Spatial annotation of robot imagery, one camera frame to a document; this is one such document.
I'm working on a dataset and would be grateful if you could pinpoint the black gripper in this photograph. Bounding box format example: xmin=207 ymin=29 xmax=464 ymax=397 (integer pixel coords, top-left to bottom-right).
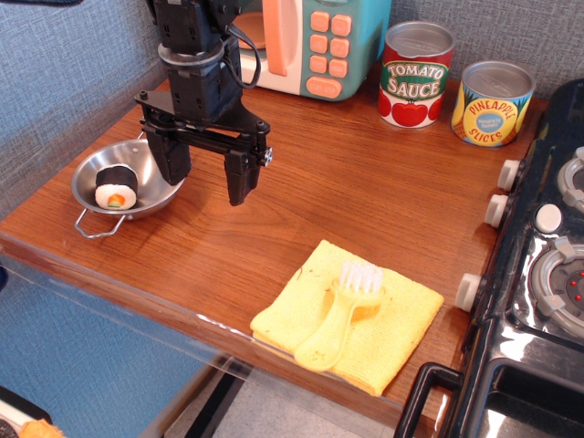
xmin=135 ymin=36 xmax=273 ymax=206

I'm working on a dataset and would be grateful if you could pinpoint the yellow dish brush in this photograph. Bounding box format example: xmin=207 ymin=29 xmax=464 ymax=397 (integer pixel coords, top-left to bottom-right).
xmin=294 ymin=260 xmax=384 ymax=372

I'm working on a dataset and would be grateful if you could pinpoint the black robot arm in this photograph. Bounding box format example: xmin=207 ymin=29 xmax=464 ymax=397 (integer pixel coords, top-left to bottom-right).
xmin=135 ymin=1 xmax=272 ymax=206

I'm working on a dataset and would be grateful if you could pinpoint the teal toy microwave oven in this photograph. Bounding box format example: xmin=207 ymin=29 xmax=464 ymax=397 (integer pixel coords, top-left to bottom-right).
xmin=235 ymin=0 xmax=392 ymax=101

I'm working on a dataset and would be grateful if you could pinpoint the toy sushi roll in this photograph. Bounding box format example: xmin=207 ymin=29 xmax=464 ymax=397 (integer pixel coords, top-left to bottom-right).
xmin=95 ymin=164 xmax=138 ymax=211

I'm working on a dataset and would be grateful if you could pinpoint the tomato sauce can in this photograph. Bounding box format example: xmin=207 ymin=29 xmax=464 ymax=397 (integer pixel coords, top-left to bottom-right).
xmin=378 ymin=21 xmax=455 ymax=129

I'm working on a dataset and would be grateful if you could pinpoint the yellow folded cloth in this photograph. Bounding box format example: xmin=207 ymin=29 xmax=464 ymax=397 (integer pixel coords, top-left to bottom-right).
xmin=250 ymin=240 xmax=444 ymax=397

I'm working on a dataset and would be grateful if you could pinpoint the white stove knob bottom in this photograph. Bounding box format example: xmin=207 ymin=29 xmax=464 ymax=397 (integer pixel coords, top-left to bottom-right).
xmin=454 ymin=273 xmax=482 ymax=312

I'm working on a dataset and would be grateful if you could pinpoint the white stove knob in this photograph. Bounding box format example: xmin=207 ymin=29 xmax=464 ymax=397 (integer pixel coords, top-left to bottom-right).
xmin=454 ymin=273 xmax=482 ymax=312
xmin=484 ymin=194 xmax=508 ymax=228
xmin=497 ymin=160 xmax=521 ymax=192

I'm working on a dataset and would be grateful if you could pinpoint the pineapple slices can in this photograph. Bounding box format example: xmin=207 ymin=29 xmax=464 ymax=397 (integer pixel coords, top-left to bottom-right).
xmin=451 ymin=60 xmax=536 ymax=148

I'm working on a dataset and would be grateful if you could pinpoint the white stove knob middle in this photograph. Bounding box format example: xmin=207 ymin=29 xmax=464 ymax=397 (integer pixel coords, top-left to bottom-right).
xmin=484 ymin=194 xmax=508 ymax=228

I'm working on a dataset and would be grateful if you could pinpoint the white stove knob top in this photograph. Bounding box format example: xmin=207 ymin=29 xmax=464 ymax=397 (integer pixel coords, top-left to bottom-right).
xmin=497 ymin=160 xmax=521 ymax=192

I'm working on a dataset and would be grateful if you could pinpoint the orange plush object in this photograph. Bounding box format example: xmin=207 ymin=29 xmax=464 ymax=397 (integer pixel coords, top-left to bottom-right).
xmin=18 ymin=419 xmax=65 ymax=438

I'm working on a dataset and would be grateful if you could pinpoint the black toy stove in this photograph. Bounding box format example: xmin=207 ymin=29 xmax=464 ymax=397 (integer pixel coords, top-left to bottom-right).
xmin=395 ymin=79 xmax=583 ymax=437

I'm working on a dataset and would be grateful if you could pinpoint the small steel bowl with handles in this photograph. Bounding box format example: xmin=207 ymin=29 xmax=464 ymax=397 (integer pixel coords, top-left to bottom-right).
xmin=71 ymin=139 xmax=183 ymax=239

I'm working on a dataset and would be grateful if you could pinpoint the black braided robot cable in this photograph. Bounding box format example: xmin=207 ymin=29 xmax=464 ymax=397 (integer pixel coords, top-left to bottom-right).
xmin=0 ymin=0 xmax=86 ymax=8

